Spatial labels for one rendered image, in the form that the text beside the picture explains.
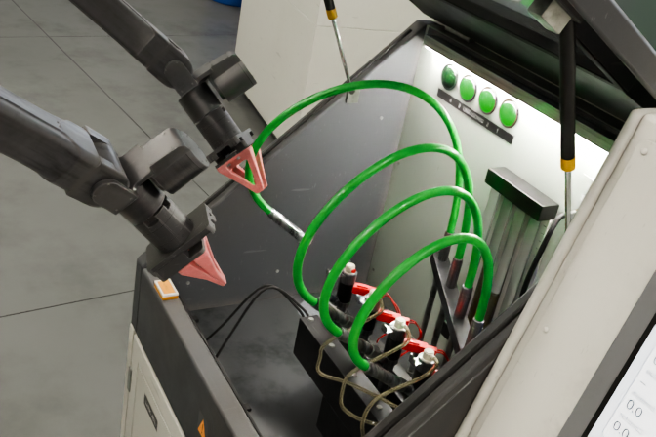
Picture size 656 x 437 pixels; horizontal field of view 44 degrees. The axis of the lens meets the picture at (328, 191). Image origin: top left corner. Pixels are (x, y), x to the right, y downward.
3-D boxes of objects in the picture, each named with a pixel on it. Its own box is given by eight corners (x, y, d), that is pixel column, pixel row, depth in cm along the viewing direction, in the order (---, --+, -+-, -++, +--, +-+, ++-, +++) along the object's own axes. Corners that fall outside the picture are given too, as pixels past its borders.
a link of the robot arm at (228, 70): (156, 59, 136) (159, 69, 129) (212, 19, 136) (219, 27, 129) (198, 115, 141) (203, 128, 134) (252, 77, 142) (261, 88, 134)
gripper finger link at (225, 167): (282, 175, 140) (250, 131, 139) (273, 182, 133) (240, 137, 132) (251, 196, 142) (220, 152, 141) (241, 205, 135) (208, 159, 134)
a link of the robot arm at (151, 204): (99, 181, 103) (98, 202, 98) (140, 148, 102) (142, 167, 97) (136, 217, 106) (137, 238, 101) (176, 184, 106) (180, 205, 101)
